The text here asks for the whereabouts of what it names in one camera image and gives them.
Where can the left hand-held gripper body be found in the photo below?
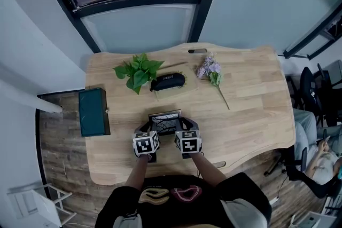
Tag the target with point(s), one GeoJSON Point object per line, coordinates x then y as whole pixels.
{"type": "Point", "coordinates": [145, 145]}

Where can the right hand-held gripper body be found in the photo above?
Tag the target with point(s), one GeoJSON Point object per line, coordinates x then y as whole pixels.
{"type": "Point", "coordinates": [188, 144]}

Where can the black framed picture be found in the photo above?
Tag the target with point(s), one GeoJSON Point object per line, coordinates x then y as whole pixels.
{"type": "Point", "coordinates": [164, 121]}

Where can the person's right forearm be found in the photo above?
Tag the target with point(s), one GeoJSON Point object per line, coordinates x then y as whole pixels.
{"type": "Point", "coordinates": [208, 171]}

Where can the person's left forearm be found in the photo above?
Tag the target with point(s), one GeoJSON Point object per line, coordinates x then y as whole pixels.
{"type": "Point", "coordinates": [136, 173]}

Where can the wooden desk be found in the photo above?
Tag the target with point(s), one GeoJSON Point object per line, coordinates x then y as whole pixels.
{"type": "Point", "coordinates": [245, 104]}

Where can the beige book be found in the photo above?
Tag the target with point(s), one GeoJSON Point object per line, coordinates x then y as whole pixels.
{"type": "Point", "coordinates": [188, 86]}

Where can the black glasses case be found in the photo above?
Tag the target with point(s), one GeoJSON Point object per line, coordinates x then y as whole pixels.
{"type": "Point", "coordinates": [167, 81]}

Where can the dark green box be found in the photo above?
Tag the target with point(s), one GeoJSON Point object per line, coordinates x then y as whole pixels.
{"type": "Point", "coordinates": [92, 112]}

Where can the green potted plant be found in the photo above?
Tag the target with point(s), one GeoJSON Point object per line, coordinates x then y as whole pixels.
{"type": "Point", "coordinates": [139, 74]}

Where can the purple flower sprig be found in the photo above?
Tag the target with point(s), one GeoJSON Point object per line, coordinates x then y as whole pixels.
{"type": "Point", "coordinates": [212, 72]}

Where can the person's black printed shirt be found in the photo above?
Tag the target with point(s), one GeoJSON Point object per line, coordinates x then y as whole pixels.
{"type": "Point", "coordinates": [187, 211]}

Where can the white side table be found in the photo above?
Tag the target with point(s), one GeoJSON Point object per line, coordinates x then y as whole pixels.
{"type": "Point", "coordinates": [42, 208]}

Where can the black office chair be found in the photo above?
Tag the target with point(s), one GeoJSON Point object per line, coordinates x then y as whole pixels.
{"type": "Point", "coordinates": [312, 187]}
{"type": "Point", "coordinates": [307, 85]}

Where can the white board panel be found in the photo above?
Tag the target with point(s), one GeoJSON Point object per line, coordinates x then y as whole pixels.
{"type": "Point", "coordinates": [310, 221]}

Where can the black-framed glass window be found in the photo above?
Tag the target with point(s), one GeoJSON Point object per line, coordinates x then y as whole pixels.
{"type": "Point", "coordinates": [203, 8]}
{"type": "Point", "coordinates": [312, 40]}

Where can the white wall conduit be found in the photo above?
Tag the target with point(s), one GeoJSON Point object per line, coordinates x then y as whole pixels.
{"type": "Point", "coordinates": [26, 93]}

